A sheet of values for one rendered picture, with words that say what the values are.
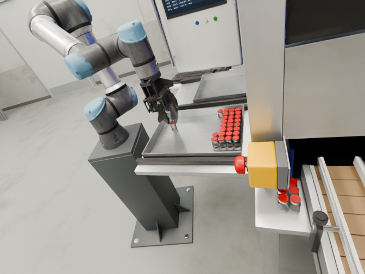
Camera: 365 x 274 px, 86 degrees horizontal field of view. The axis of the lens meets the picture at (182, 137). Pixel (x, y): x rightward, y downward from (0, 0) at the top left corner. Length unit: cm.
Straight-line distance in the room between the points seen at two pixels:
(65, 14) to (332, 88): 93
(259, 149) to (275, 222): 17
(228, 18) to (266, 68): 100
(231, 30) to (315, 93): 101
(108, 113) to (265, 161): 78
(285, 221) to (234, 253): 94
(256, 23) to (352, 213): 37
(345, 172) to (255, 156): 21
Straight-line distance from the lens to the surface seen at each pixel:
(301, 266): 111
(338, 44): 40
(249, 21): 36
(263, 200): 54
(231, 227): 149
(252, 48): 37
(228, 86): 102
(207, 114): 84
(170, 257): 151
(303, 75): 40
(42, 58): 575
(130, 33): 62
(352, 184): 54
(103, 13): 484
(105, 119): 101
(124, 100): 103
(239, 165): 44
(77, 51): 70
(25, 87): 651
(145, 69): 64
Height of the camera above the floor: 134
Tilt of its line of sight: 37 degrees down
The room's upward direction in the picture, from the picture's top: 21 degrees counter-clockwise
